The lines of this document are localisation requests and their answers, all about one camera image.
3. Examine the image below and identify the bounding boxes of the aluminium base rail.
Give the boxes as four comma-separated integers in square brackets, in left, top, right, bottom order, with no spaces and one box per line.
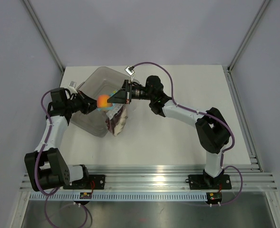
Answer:
[87,163,277,191]

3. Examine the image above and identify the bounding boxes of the red grape bunch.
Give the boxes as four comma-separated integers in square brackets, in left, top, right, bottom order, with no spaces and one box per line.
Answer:
[106,105,128,135]

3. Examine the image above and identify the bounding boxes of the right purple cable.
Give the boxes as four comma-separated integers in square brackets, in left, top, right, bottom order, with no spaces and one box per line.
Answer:
[130,61,245,206]

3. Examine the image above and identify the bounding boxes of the white slotted cable duct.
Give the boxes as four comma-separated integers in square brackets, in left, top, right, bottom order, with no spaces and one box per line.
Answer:
[29,191,208,201]

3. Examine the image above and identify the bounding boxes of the orange peach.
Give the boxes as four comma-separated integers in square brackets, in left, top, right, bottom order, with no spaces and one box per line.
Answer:
[97,95,113,110]

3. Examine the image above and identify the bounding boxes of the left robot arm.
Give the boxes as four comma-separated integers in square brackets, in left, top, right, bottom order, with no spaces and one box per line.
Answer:
[24,87,97,196]

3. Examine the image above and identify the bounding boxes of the purple cable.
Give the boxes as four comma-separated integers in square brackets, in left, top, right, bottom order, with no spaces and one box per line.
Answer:
[130,61,245,206]
[36,91,93,226]

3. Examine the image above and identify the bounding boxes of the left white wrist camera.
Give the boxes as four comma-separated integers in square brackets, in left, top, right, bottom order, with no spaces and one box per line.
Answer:
[68,81,78,94]

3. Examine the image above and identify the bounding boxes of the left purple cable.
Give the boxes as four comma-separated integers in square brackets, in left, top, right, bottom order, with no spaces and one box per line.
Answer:
[36,91,93,226]

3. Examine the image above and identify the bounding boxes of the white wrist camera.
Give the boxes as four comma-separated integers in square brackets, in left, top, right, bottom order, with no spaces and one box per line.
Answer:
[68,81,78,94]
[125,66,135,82]

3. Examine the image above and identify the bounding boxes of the left aluminium frame post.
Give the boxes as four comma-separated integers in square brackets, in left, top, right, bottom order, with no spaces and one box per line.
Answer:
[21,0,65,74]

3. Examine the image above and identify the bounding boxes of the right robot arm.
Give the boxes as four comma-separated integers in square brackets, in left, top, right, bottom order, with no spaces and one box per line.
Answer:
[107,76,232,188]

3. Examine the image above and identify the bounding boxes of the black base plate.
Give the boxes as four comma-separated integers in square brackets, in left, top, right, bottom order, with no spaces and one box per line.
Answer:
[185,174,232,190]
[63,174,106,190]

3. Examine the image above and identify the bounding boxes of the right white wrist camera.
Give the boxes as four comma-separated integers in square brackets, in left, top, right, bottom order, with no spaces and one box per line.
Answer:
[125,66,135,82]

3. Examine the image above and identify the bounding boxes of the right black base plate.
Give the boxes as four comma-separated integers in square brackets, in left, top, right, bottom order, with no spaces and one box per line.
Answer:
[185,174,232,190]

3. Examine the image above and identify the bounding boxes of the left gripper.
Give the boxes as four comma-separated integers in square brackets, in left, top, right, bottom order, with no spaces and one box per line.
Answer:
[65,90,103,115]

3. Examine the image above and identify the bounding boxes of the clear zip top bag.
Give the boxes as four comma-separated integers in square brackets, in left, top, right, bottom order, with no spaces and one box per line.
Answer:
[97,90,136,136]

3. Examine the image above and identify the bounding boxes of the grey toy fish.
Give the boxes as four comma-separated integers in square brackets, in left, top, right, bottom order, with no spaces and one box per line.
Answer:
[113,115,128,136]

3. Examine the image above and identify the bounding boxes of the right side aluminium rail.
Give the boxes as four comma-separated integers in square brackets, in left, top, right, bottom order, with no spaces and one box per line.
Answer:
[223,66,280,228]

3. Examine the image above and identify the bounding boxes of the aluminium frame post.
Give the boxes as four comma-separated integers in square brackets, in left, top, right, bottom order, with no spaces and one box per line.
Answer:
[227,0,272,74]
[21,0,65,74]

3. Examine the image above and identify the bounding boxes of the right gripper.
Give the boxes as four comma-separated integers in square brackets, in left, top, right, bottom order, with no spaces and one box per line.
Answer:
[108,80,154,105]

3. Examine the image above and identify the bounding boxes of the right aluminium frame post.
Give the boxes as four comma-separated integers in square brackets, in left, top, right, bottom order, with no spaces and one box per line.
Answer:
[227,0,272,74]

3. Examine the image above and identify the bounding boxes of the clear plastic tray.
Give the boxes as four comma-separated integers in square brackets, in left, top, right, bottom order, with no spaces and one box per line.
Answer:
[64,66,131,138]

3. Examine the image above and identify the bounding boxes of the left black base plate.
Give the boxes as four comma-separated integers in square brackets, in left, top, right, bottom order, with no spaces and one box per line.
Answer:
[63,174,106,190]

